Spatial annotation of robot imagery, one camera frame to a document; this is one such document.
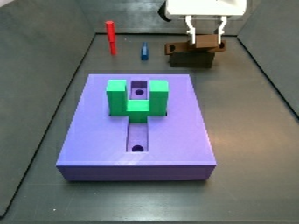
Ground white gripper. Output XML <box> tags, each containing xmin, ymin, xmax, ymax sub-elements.
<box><xmin>166</xmin><ymin>0</ymin><xmax>247</xmax><ymax>45</ymax></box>

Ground brown T-shaped block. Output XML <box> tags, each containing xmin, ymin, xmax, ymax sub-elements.
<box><xmin>164</xmin><ymin>34</ymin><xmax>226</xmax><ymax>55</ymax></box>

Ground blue peg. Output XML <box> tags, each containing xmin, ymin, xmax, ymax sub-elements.
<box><xmin>140</xmin><ymin>42</ymin><xmax>150</xmax><ymax>60</ymax></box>

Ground red peg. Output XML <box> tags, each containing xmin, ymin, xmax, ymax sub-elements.
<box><xmin>106</xmin><ymin>20</ymin><xmax>118</xmax><ymax>55</ymax></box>

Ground green U-shaped block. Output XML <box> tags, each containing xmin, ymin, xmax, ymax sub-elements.
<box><xmin>107</xmin><ymin>80</ymin><xmax>170</xmax><ymax>123</ymax></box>

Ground purple base block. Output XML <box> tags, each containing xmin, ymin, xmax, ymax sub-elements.
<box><xmin>56</xmin><ymin>74</ymin><xmax>216</xmax><ymax>181</ymax></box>

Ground dark grey fixture bracket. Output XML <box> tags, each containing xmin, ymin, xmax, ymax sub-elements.
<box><xmin>170</xmin><ymin>52</ymin><xmax>215</xmax><ymax>68</ymax></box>

